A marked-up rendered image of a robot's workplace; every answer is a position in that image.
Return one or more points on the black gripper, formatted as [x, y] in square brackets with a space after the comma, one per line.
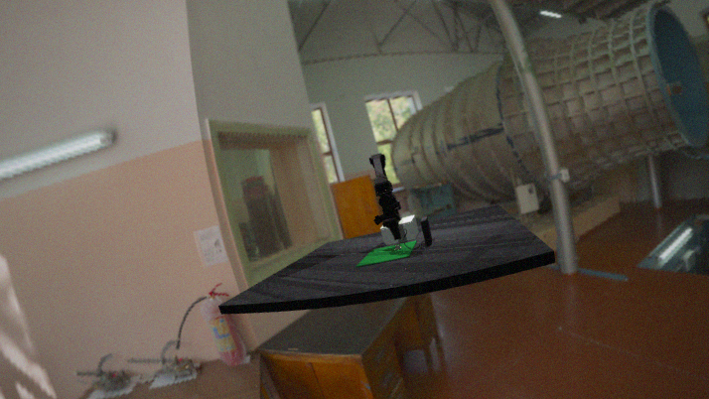
[391, 221]

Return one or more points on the green circuit board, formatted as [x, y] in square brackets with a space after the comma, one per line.
[388, 253]

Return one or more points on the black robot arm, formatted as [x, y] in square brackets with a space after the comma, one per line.
[383, 187]

